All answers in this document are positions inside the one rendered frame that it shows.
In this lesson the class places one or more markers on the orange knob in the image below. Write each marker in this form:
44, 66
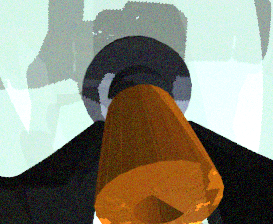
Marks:
153, 169

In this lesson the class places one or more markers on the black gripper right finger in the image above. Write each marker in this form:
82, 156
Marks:
247, 176

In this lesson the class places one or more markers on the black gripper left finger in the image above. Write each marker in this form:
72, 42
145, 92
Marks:
59, 189

